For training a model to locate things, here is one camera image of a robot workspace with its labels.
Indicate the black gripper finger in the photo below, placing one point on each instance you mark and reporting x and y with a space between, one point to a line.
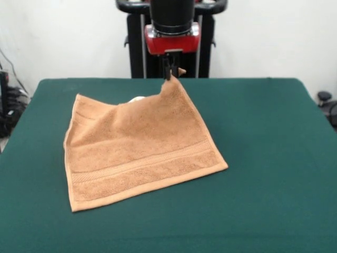
166 68
176 64

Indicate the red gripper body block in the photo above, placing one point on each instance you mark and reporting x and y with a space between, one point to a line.
172 44

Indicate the tan terry towel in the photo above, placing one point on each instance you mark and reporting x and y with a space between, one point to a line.
131 153

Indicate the gray stand base black knob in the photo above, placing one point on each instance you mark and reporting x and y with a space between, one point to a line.
324 96

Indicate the dark green table cloth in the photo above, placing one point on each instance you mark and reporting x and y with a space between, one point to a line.
263 197

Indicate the black box with red light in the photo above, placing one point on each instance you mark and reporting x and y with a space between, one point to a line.
4 92

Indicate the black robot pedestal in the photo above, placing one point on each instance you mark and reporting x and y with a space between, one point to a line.
137 47

